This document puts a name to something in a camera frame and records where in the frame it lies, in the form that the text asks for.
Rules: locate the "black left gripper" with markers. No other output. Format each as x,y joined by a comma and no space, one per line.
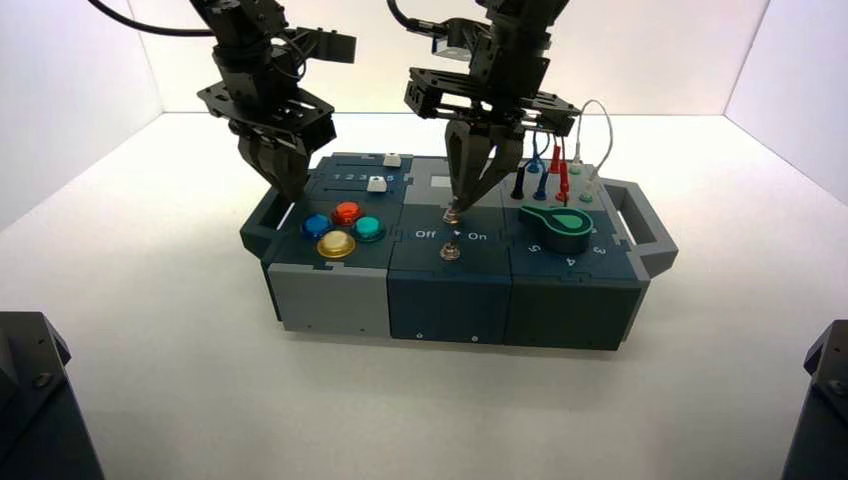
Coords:
278,116

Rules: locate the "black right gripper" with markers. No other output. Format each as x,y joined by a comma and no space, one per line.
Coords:
464,93

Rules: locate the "metal toggle switch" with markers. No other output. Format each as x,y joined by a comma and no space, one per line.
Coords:
450,251
451,216

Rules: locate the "teal grey control box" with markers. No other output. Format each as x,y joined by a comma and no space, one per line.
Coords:
450,305

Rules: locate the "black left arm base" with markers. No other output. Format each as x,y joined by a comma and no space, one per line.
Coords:
33,411

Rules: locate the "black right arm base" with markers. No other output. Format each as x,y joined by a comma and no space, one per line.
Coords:
821,424

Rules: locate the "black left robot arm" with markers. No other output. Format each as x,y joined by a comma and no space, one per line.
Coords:
242,40

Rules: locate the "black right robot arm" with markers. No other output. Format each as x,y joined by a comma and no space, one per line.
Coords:
523,40

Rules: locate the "small white display screen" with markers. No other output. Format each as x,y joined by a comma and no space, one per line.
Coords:
440,181

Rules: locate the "blue push button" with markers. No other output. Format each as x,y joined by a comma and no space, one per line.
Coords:
317,226

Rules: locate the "red push button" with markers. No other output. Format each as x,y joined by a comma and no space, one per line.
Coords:
346,213

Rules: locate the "white slider knob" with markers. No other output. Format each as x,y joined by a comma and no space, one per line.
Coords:
376,185
392,161

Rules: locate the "yellow push button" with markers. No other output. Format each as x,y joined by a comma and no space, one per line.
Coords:
336,245

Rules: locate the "green rotary knob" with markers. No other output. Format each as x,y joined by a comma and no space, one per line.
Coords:
562,226

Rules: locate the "green push button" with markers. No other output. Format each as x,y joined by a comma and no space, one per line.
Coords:
368,228

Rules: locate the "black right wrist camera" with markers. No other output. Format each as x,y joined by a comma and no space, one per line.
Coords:
457,40

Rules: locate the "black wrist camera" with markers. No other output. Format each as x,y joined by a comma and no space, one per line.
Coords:
324,46
457,40

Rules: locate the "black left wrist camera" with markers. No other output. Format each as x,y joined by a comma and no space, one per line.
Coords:
324,46

